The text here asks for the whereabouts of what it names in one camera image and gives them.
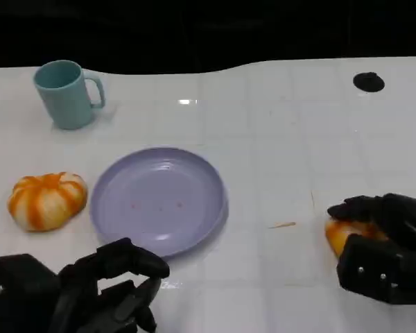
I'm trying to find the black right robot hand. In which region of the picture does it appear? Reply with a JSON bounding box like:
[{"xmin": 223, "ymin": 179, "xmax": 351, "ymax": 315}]
[{"xmin": 327, "ymin": 193, "xmax": 416, "ymax": 307}]

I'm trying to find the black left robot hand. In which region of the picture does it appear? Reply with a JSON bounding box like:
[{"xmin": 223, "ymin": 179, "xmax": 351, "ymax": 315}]
[{"xmin": 0, "ymin": 237, "xmax": 170, "ymax": 333}]

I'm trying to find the orange and white bread roll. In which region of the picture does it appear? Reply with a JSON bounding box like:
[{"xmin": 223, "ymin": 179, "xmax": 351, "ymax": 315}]
[
  {"xmin": 7, "ymin": 171, "xmax": 89, "ymax": 232},
  {"xmin": 324, "ymin": 217, "xmax": 391, "ymax": 259}
]

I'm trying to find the lilac plate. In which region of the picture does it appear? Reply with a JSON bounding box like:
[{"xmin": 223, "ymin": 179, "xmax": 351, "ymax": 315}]
[{"xmin": 89, "ymin": 147, "xmax": 229, "ymax": 258}]

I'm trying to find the black round table grommet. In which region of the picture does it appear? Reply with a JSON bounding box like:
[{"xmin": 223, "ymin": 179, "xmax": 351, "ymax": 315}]
[{"xmin": 352, "ymin": 71, "xmax": 385, "ymax": 93}]

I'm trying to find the pale green mug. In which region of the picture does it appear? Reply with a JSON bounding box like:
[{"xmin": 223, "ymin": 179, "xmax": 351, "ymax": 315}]
[{"xmin": 33, "ymin": 60, "xmax": 107, "ymax": 130}]

